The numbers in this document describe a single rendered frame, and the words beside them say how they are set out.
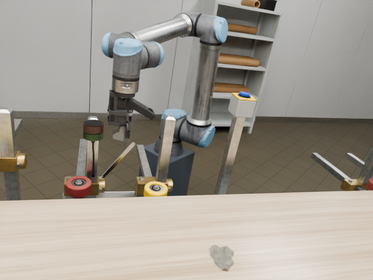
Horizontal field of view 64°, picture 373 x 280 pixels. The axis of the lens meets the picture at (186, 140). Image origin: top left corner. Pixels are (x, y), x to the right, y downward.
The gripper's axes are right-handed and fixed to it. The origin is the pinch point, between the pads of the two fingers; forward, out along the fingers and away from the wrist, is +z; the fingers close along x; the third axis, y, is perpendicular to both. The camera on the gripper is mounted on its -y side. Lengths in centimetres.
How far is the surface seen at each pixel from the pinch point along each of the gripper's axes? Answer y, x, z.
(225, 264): -21, 53, 7
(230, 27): -142, -251, -32
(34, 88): 75, -253, 62
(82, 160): 15.6, -7.8, 12.0
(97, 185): 10.1, 10.3, 11.7
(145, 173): -8.2, 1.3, 12.3
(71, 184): 18.3, 15.8, 7.3
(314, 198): -69, 27, 8
